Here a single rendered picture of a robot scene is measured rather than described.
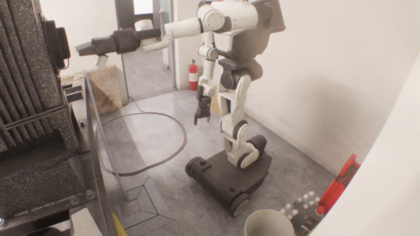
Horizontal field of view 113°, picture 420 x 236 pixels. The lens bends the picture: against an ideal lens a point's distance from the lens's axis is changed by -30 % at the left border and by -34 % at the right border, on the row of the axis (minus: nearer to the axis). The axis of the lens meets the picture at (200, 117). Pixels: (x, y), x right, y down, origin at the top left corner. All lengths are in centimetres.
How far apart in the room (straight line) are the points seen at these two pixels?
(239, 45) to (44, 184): 106
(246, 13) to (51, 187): 106
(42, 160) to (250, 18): 97
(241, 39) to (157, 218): 132
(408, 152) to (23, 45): 87
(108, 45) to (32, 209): 77
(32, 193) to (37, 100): 41
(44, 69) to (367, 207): 84
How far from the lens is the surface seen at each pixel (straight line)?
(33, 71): 74
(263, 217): 131
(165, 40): 75
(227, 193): 144
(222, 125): 131
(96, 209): 91
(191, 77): 324
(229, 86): 110
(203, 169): 157
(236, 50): 98
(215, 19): 74
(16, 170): 90
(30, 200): 101
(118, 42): 71
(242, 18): 81
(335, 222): 42
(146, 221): 156
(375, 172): 33
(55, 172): 88
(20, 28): 72
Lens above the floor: 135
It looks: 32 degrees down
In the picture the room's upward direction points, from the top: straight up
